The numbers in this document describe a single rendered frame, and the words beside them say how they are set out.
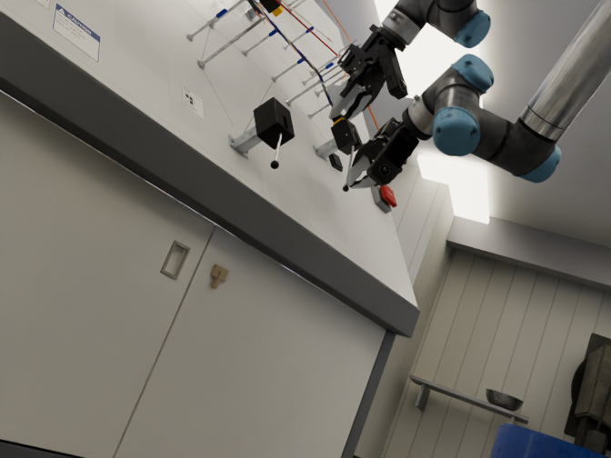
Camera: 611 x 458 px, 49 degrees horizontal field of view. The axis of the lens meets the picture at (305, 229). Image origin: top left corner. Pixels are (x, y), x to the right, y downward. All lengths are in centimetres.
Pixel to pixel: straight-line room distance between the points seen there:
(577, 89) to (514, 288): 624
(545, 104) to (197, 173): 56
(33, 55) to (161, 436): 60
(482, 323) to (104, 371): 638
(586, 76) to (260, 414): 79
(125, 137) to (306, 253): 41
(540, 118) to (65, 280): 76
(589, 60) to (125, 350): 82
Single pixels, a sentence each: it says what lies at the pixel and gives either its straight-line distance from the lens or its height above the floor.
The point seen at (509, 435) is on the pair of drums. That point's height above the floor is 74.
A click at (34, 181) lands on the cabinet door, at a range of 93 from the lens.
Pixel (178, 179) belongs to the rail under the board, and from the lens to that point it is 99.
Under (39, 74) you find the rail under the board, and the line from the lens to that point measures 89.
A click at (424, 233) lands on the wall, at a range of 615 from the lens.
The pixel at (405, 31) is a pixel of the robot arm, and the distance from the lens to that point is 143.
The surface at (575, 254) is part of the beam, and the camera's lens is 692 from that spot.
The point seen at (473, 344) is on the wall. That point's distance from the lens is 719.
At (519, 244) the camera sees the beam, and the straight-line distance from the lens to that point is 692.
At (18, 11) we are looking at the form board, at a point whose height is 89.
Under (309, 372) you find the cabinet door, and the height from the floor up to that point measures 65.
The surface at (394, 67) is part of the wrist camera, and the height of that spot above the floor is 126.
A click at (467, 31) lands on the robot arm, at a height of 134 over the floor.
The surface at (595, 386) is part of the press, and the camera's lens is 612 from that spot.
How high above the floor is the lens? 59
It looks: 14 degrees up
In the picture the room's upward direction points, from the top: 22 degrees clockwise
